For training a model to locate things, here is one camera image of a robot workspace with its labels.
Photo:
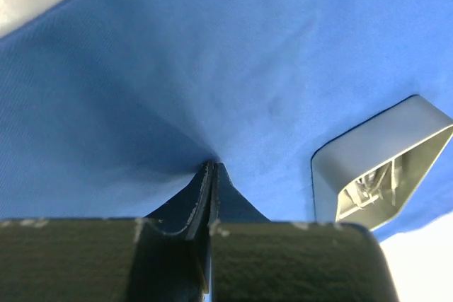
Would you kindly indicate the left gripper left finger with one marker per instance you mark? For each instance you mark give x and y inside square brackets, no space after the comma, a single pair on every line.
[160,257]

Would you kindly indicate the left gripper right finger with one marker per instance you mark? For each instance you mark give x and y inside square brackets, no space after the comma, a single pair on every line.
[255,259]

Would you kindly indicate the steel instrument tray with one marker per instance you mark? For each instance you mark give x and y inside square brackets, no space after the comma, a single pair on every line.
[368,174]

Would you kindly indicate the blue surgical wrap cloth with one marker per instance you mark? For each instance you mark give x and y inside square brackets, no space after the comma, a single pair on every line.
[108,106]

